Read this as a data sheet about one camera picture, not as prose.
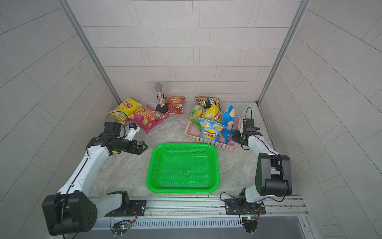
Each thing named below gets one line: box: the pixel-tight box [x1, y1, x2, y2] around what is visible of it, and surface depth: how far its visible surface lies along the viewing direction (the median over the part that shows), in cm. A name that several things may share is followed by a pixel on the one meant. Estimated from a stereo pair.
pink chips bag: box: [125, 106, 170, 134], surface depth 99 cm
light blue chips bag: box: [198, 117, 227, 143], surface depth 86 cm
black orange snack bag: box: [194, 95, 221, 112], surface depth 111 cm
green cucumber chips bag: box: [188, 100, 206, 132], surface depth 96 cm
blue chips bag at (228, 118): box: [221, 104, 237, 144], surface depth 91 cm
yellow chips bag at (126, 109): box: [108, 97, 144, 125], surface depth 107 cm
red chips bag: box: [164, 96, 186, 115], surface depth 107 cm
